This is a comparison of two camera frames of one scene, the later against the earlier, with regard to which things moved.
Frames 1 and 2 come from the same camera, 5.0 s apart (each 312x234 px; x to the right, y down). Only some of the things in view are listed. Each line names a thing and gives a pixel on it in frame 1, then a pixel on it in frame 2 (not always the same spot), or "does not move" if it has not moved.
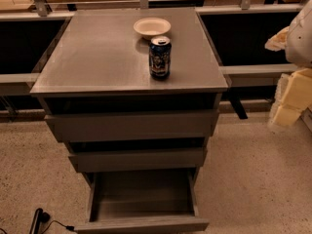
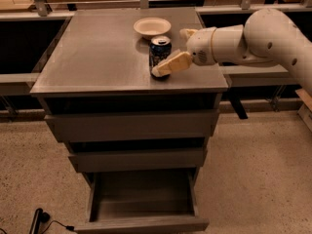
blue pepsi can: [160, 50] does not move
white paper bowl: [151, 27] does not move
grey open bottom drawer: [157, 201] does not move
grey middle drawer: [138, 160] does not move
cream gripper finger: [293, 96] to [178, 60]
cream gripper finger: [278, 42] to [186, 33]
